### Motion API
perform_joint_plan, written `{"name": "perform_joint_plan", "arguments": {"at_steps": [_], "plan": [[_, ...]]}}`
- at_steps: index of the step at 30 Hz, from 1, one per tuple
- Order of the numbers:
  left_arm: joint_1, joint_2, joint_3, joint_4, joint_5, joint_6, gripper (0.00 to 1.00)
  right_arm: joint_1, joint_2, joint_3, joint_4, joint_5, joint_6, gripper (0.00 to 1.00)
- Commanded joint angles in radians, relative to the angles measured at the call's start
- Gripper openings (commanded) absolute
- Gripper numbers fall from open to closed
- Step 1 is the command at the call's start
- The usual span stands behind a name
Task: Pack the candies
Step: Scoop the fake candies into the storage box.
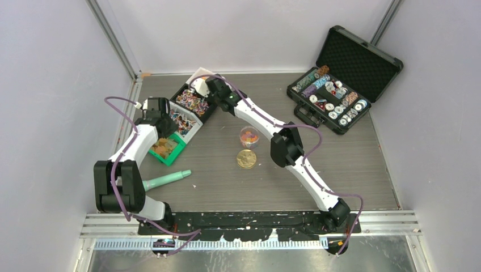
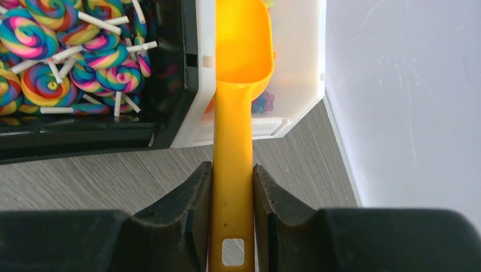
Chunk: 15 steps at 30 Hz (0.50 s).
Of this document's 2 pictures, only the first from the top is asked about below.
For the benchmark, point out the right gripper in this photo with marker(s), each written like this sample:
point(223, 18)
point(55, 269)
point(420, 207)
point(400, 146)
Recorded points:
point(207, 94)

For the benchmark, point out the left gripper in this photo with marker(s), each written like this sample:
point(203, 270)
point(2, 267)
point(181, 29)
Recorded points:
point(173, 128)

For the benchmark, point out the green bin with candies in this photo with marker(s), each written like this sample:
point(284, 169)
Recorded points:
point(167, 150)

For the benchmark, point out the clear plastic jar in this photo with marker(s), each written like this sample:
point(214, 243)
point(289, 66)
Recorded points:
point(249, 137)

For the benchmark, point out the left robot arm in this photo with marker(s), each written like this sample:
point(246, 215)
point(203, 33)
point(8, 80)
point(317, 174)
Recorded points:
point(118, 184)

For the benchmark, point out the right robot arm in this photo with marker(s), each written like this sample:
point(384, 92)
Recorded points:
point(286, 148)

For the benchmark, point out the white bin with gummy candies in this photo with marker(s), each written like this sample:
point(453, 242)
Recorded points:
point(200, 72)

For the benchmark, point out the white bin with wrapped candies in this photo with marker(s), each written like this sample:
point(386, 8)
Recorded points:
point(188, 123)

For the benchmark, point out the black bin with lollipops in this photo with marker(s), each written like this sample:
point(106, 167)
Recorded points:
point(193, 102)

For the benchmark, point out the mint green pen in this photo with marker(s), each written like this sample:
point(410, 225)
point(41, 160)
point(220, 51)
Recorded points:
point(166, 179)

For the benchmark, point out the gold jar lid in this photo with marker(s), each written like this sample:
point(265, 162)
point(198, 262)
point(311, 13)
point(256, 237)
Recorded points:
point(246, 159)

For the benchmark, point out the black poker chip case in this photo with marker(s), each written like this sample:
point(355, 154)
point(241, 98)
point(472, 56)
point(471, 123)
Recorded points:
point(349, 75)

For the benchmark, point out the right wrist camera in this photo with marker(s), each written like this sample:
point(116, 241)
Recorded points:
point(200, 87)

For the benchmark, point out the aluminium frame rail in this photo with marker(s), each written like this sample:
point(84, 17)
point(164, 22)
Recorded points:
point(105, 25)

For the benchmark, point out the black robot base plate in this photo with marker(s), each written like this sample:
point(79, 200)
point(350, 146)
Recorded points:
point(249, 226)

